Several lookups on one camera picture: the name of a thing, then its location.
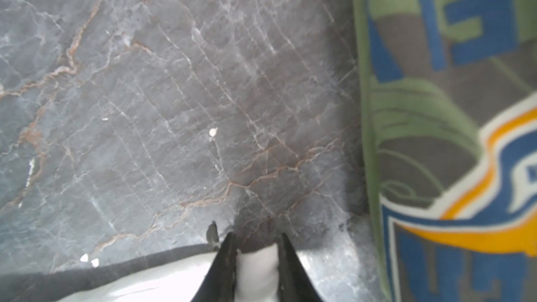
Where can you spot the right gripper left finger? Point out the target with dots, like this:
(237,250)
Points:
(220,280)

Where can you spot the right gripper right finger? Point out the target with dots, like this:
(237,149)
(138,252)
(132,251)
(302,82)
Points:
(294,283)

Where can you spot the green tank top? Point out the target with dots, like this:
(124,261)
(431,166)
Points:
(449,132)

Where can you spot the white tank top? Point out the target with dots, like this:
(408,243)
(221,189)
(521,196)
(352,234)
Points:
(174,275)

